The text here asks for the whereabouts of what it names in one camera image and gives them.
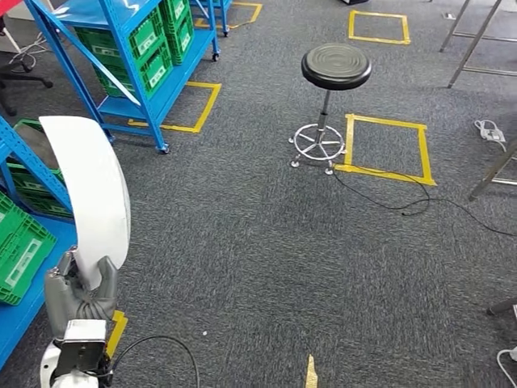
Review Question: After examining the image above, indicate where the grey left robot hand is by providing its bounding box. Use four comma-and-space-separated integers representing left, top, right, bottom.
43, 247, 119, 340

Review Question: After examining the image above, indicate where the white curved plastic part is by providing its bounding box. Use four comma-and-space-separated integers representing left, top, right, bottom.
39, 115, 132, 291

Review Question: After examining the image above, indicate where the blue metal shelf rack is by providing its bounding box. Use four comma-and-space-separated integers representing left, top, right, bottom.
24, 0, 220, 155
0, 115, 79, 370
189, 0, 233, 37

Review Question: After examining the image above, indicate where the yellow floor tape outline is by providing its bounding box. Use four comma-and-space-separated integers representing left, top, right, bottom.
106, 310, 128, 360

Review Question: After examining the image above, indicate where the black office chair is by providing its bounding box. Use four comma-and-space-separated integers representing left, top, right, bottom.
0, 15, 54, 118

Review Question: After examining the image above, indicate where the pointed yellow tape scrap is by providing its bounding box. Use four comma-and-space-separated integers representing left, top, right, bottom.
304, 354, 319, 388

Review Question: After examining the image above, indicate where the black round stool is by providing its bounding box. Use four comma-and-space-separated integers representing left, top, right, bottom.
288, 42, 373, 177

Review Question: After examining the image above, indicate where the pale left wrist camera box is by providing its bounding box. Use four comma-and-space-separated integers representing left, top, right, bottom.
53, 318, 109, 378

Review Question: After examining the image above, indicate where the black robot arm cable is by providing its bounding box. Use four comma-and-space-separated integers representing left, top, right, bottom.
106, 335, 202, 388

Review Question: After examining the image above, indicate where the black floor cable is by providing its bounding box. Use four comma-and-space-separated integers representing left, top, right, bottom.
331, 167, 517, 238

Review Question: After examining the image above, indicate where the steel table leg frame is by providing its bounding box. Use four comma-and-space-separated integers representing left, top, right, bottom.
439, 0, 517, 90
468, 136, 517, 203

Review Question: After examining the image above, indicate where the white floor cable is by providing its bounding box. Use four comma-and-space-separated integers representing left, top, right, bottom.
496, 345, 517, 388

